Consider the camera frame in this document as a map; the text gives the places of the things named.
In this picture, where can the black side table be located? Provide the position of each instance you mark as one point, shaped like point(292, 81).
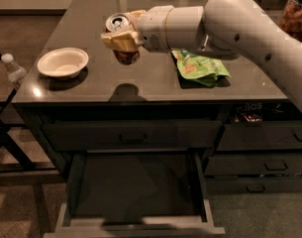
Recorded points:
point(9, 119)

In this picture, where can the open grey middle drawer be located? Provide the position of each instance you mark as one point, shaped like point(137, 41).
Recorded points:
point(145, 195)

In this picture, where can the grey top left drawer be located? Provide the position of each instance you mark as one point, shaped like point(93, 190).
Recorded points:
point(124, 135)

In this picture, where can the glass jar of nuts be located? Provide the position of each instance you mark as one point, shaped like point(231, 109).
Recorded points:
point(291, 20)

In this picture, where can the grey top right drawer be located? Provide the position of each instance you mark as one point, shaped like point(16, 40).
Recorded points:
point(269, 135)

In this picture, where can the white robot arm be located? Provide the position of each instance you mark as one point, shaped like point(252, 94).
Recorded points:
point(221, 29)

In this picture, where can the dark snack bags in drawer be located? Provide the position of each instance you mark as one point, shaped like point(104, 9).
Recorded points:
point(255, 112)

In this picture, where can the clear plastic water bottle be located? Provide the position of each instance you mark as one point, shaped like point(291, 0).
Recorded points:
point(16, 73)

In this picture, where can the dark grey counter cabinet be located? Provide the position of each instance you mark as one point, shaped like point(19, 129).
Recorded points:
point(149, 89)

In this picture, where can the red coke can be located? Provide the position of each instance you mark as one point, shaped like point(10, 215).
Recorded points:
point(115, 23)

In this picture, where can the grey bottom right drawer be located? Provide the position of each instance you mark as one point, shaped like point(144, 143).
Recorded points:
point(253, 185)

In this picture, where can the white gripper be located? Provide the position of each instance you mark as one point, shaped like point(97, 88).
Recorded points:
point(152, 26)

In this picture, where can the green chip bag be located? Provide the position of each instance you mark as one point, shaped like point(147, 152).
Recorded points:
point(202, 70)

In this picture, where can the white paper bowl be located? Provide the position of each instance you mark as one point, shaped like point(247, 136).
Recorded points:
point(64, 63)

